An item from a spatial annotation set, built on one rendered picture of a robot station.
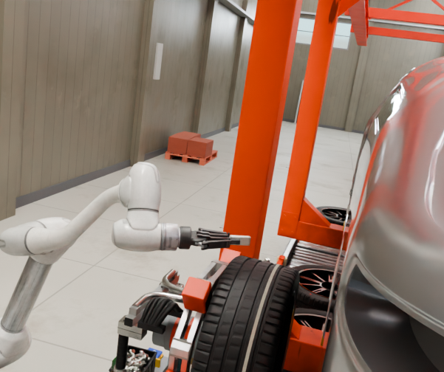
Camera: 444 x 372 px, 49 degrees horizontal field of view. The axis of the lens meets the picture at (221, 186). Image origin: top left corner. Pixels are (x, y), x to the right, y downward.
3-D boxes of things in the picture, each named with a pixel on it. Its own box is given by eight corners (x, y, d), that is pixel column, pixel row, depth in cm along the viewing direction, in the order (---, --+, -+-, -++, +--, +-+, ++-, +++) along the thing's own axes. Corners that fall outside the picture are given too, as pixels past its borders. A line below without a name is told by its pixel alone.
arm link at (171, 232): (159, 255, 155) (179, 256, 156) (162, 229, 153) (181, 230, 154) (159, 243, 164) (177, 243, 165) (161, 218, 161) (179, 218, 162)
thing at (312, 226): (358, 253, 399) (366, 213, 391) (295, 239, 412) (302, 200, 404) (358, 247, 415) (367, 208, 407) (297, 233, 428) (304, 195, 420)
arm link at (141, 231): (160, 251, 152) (162, 209, 155) (109, 249, 149) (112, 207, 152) (159, 254, 162) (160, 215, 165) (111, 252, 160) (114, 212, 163)
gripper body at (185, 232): (176, 242, 164) (204, 243, 166) (178, 253, 156) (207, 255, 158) (179, 221, 162) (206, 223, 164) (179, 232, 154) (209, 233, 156)
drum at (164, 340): (203, 370, 173) (208, 333, 169) (148, 353, 178) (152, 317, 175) (215, 350, 186) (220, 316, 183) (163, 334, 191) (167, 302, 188)
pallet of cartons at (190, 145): (182, 150, 1062) (184, 131, 1052) (219, 157, 1046) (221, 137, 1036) (162, 158, 947) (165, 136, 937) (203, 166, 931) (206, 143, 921)
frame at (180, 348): (174, 457, 158) (196, 305, 146) (156, 451, 160) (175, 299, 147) (222, 367, 209) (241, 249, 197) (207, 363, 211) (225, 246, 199)
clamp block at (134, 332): (140, 341, 163) (142, 327, 162) (116, 333, 165) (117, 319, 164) (147, 333, 168) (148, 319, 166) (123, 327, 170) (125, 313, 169)
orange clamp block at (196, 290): (205, 314, 155) (204, 300, 149) (182, 308, 157) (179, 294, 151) (213, 296, 160) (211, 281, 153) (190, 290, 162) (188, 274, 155)
